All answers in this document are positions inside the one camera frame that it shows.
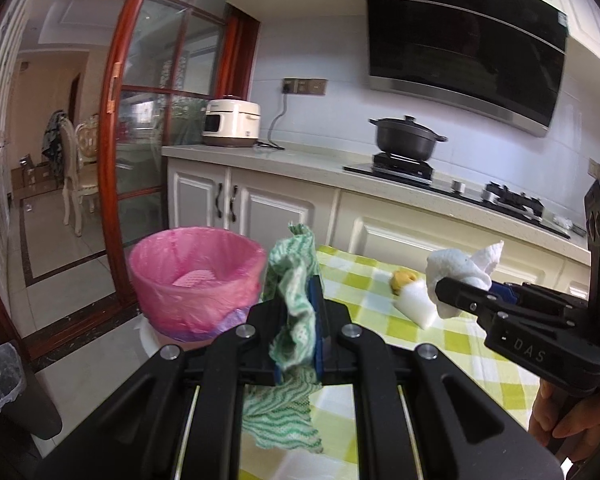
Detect green patterned cleaning cloth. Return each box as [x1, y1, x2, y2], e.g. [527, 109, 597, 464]
[242, 223, 323, 454]

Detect white foam sleeve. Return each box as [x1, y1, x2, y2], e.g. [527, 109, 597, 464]
[394, 280, 439, 330]

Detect pink foam fruit net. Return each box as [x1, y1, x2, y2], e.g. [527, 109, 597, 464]
[172, 269, 216, 288]

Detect pink-bagged trash bin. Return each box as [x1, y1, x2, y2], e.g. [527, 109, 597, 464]
[129, 226, 268, 344]

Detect white lower kitchen cabinets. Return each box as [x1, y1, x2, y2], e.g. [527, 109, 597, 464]
[162, 145, 590, 298]

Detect person's right hand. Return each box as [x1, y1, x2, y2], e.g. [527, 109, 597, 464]
[528, 379, 600, 463]

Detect green white checkered tablecloth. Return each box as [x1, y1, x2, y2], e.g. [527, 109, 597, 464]
[237, 244, 544, 480]

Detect black gas stove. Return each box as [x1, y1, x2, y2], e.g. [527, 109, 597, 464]
[343, 153, 571, 240]

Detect black cooking pot with lid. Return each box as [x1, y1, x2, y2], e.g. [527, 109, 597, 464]
[368, 116, 448, 162]

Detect white electric rice cooker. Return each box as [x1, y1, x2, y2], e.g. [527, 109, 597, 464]
[201, 99, 261, 148]

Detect white dining chair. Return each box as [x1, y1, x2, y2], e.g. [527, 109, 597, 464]
[60, 114, 99, 237]

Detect black range hood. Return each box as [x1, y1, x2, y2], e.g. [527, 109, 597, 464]
[366, 0, 568, 136]

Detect red wooden glass sliding door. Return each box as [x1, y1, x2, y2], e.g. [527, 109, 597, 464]
[0, 0, 260, 361]

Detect clear plastic bag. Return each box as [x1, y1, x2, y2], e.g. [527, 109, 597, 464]
[0, 342, 27, 413]

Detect black rice cooker cable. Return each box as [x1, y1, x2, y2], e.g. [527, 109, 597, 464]
[254, 90, 290, 152]

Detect gold wall power outlet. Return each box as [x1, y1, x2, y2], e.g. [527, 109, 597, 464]
[282, 78, 327, 96]

